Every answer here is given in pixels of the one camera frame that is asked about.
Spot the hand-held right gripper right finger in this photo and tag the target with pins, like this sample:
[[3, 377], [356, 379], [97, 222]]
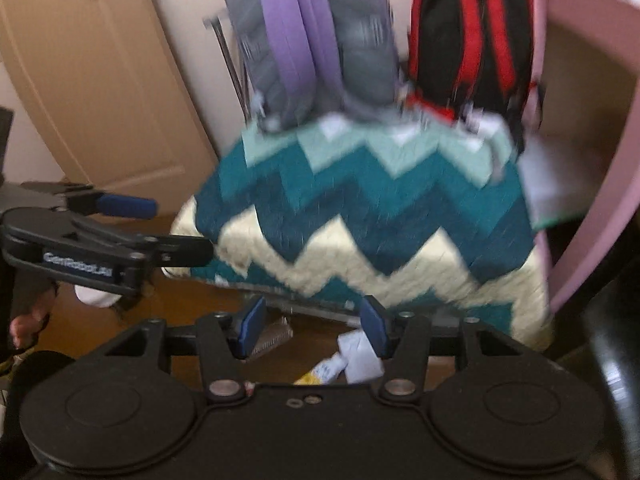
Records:
[[372, 327]]

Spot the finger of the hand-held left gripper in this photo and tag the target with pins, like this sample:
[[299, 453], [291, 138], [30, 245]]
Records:
[[125, 206], [185, 252]]

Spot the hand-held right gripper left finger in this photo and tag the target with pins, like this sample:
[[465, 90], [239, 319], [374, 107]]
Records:
[[250, 327]]

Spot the small yellow white bottle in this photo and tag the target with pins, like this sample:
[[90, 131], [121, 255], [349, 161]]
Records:
[[325, 370]]

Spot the person's left hand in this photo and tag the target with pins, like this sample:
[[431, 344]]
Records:
[[27, 327]]

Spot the silver ribbed wrapper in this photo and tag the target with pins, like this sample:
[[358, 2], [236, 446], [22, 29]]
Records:
[[272, 340]]

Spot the beige wooden door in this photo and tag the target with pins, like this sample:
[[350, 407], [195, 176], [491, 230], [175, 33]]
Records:
[[100, 85]]

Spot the teal cream zigzag quilt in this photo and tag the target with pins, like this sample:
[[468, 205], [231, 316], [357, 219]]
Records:
[[380, 200]]

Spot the metal folding rack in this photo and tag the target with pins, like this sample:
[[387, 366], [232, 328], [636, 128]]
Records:
[[232, 65]]

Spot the white paper stack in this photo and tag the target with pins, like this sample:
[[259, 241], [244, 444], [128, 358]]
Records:
[[545, 185]]

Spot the purple grey backpack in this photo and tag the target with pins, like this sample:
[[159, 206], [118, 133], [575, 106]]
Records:
[[360, 50]]

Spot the red black backpack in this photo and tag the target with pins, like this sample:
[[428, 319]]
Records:
[[450, 35]]

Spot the pink desk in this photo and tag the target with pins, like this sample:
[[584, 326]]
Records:
[[590, 35]]

